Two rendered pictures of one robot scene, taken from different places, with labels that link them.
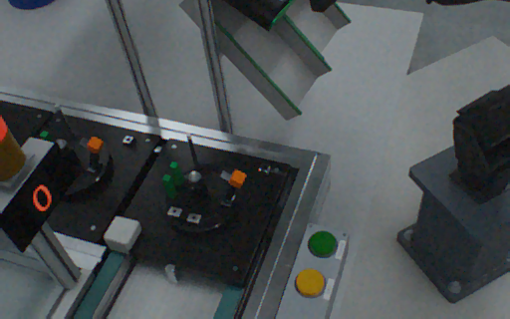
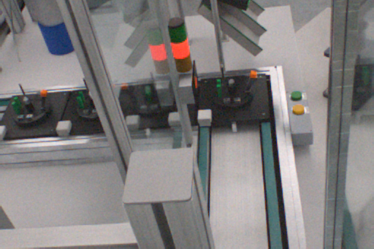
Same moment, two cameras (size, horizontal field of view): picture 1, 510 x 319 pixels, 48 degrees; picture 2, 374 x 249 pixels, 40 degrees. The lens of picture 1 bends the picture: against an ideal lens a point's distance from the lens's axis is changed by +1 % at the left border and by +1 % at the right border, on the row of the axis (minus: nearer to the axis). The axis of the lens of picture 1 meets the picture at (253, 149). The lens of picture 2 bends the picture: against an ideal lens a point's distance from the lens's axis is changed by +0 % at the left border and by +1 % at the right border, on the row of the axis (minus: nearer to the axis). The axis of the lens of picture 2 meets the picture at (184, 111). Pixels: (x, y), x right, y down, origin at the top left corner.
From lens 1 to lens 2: 102 cm
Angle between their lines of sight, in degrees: 13
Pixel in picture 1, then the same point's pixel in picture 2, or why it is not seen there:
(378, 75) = (280, 36)
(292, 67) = (248, 33)
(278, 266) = (280, 109)
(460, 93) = (323, 33)
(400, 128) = (302, 55)
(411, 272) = not seen: hidden behind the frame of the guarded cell
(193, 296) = (246, 135)
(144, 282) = (220, 137)
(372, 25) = (266, 16)
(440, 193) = not seen: hidden behind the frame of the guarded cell
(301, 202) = (277, 86)
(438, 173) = not seen: hidden behind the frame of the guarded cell
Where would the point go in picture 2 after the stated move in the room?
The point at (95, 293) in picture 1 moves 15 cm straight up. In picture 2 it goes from (203, 143) to (196, 109)
